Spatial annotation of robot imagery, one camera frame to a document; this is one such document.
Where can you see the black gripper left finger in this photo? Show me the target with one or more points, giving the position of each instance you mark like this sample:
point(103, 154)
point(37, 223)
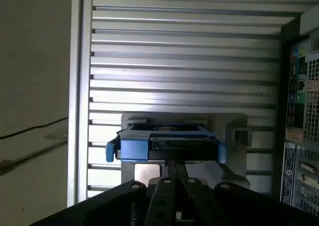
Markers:
point(159, 203)

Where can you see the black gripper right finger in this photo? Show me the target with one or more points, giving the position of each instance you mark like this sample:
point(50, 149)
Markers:
point(197, 203)

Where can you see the hard disk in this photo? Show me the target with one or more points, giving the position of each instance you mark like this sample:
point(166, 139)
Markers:
point(134, 148)

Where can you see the grey parts rack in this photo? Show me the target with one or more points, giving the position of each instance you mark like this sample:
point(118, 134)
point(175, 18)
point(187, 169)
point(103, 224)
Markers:
point(236, 126)

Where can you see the open black PC case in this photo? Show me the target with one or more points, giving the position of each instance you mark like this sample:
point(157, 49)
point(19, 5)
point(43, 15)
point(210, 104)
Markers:
point(294, 136)

